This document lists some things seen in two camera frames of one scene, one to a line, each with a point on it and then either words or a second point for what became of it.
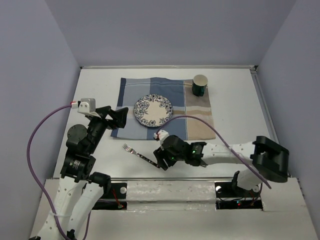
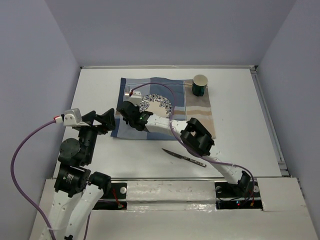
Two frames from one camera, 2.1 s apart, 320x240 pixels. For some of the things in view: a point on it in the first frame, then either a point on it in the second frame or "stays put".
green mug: x=199 y=84 stays put
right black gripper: x=161 y=153 -> x=136 y=107
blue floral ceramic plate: x=153 y=110 stays put
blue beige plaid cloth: x=179 y=92 stays put
